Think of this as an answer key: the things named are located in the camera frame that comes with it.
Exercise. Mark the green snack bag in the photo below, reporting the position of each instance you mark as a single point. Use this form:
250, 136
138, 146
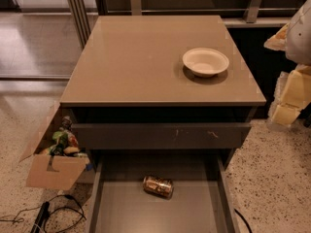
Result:
61, 139

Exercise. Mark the cardboard box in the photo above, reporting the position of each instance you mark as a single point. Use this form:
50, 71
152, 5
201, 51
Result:
53, 172

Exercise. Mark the orange soda can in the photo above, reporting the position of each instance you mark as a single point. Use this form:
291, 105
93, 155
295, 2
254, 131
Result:
158, 186

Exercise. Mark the open middle drawer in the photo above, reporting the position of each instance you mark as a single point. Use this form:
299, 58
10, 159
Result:
200, 202

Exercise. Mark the metal railing frame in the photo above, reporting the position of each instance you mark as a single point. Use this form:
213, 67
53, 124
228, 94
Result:
237, 13

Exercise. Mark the grey drawer cabinet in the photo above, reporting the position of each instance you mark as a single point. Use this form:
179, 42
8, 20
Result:
132, 71

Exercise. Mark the black handheld device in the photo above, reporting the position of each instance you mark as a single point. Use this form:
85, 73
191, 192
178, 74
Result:
41, 217

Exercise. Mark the white paper bowl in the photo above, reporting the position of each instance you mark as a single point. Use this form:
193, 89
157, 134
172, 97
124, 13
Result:
205, 63

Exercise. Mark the closed top drawer front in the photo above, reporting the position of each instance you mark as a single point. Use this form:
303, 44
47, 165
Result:
161, 136

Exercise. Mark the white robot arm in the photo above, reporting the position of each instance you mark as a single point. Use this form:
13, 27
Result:
297, 48

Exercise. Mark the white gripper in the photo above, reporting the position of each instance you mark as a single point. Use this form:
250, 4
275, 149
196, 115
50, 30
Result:
299, 38

